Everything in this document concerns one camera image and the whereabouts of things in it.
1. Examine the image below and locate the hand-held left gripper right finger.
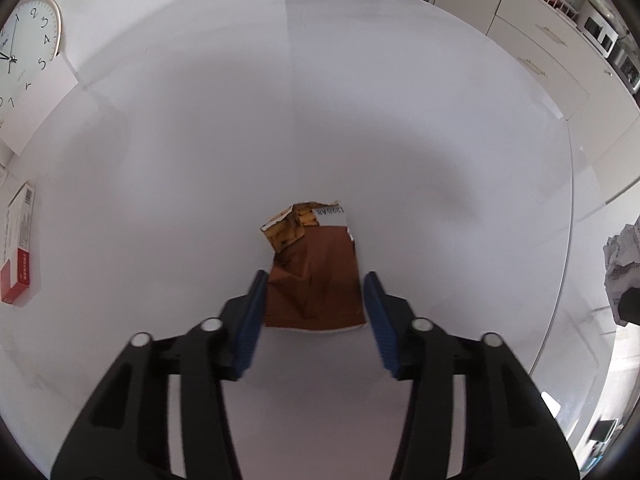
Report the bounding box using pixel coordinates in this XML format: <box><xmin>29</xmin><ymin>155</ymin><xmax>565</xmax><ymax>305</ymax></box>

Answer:
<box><xmin>363</xmin><ymin>270</ymin><xmax>580</xmax><ymax>480</ymax></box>

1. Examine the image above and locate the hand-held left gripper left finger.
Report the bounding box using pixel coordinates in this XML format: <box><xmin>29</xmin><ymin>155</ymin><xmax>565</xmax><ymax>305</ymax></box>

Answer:
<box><xmin>51</xmin><ymin>269</ymin><xmax>269</xmax><ymax>480</ymax></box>

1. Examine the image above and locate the brown snack wrapper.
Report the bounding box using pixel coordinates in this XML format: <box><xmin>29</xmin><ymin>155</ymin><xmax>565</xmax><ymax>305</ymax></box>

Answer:
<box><xmin>259</xmin><ymin>201</ymin><xmax>367</xmax><ymax>333</ymax></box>

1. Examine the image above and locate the red and white box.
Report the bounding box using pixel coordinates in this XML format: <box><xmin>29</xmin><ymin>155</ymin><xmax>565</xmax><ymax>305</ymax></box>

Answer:
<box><xmin>0</xmin><ymin>180</ymin><xmax>37</xmax><ymax>306</ymax></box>

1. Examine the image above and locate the crumpled white paper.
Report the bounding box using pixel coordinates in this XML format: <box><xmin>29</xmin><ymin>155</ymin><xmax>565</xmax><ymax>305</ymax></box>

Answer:
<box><xmin>602</xmin><ymin>221</ymin><xmax>640</xmax><ymax>311</ymax></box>

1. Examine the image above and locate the white paper sheet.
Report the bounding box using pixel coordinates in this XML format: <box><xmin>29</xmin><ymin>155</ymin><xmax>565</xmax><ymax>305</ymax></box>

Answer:
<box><xmin>0</xmin><ymin>52</ymin><xmax>81</xmax><ymax>157</ymax></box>

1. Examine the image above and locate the white drawer cabinet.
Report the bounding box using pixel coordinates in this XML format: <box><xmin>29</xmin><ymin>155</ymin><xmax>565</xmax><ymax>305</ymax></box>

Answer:
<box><xmin>486</xmin><ymin>0</ymin><xmax>640</xmax><ymax>203</ymax></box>

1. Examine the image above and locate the white microwave oven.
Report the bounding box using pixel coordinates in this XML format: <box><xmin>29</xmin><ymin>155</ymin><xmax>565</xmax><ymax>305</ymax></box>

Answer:
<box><xmin>580</xmin><ymin>1</ymin><xmax>620</xmax><ymax>57</ymax></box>

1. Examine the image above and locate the white wall clock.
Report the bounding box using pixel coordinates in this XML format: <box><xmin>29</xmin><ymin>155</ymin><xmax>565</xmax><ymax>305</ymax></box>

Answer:
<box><xmin>0</xmin><ymin>0</ymin><xmax>65</xmax><ymax>128</ymax></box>

